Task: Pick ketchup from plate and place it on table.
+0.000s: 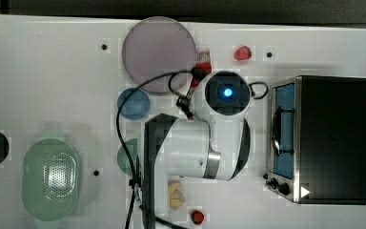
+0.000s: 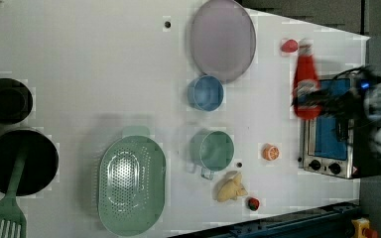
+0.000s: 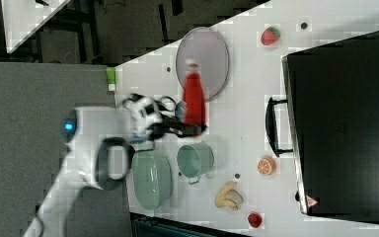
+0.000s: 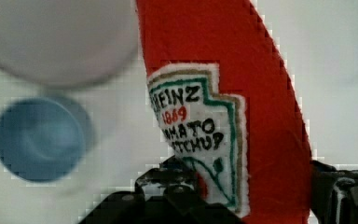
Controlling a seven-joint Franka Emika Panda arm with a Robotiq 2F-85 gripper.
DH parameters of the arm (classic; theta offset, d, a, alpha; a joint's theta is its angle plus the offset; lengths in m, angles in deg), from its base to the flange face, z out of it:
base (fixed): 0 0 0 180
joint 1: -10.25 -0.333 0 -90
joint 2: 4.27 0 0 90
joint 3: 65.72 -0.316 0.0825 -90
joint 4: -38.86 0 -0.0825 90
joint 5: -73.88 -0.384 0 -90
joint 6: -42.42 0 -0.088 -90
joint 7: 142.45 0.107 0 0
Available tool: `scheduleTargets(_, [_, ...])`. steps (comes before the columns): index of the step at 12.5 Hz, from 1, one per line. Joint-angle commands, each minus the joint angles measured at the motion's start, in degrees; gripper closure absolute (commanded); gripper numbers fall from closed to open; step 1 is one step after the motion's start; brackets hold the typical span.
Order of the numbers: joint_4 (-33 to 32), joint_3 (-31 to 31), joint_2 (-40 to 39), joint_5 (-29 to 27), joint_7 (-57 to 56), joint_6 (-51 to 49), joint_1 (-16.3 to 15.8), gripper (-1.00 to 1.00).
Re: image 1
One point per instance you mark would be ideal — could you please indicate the red ketchup bottle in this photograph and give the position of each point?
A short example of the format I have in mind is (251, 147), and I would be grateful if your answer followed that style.
(201, 68)

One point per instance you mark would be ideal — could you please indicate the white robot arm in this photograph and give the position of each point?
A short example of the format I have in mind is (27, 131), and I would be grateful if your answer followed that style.
(215, 144)

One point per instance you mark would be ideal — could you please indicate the grey round plate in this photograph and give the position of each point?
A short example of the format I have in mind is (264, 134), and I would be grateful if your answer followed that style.
(155, 46)

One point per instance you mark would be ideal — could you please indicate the blue bowl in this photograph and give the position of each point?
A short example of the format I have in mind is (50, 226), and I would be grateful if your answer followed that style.
(135, 105)

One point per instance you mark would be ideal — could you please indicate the green mug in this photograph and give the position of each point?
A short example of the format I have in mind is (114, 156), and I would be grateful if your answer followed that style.
(123, 159)

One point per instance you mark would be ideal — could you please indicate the toy strawberry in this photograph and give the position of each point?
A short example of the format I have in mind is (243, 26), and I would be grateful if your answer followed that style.
(243, 53)

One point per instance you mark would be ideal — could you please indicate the small red toy fruit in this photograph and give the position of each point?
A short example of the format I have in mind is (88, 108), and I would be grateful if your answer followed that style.
(197, 217)

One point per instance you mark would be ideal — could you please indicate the black toaster oven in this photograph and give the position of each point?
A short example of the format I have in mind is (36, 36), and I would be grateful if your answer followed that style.
(317, 140)

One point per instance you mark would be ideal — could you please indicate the green colander basket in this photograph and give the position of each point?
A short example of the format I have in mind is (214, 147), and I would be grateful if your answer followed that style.
(50, 179)

